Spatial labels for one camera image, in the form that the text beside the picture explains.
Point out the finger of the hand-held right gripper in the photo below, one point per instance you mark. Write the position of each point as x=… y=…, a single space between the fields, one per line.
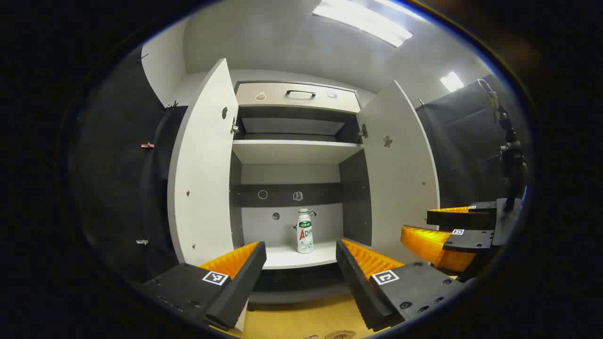
x=468 y=241
x=452 y=219

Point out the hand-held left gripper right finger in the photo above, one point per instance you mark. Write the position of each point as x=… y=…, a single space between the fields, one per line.
x=353 y=282

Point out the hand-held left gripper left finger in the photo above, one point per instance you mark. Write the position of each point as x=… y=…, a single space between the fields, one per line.
x=245 y=282

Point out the light grey cabinet door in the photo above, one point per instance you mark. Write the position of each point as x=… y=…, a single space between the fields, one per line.
x=202 y=165
x=400 y=188

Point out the white bottle with green label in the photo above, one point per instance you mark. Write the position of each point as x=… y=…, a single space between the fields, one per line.
x=305 y=233

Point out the grey cabinet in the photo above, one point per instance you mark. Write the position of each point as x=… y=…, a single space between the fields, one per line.
x=353 y=197

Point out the metal door hinge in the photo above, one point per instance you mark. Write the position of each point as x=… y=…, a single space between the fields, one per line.
x=234 y=126
x=362 y=131

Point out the white cabinet shelf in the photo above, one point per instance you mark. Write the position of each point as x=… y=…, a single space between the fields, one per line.
x=294 y=151

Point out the beige cabinet drawer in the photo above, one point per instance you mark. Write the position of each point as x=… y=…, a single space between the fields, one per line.
x=273 y=96

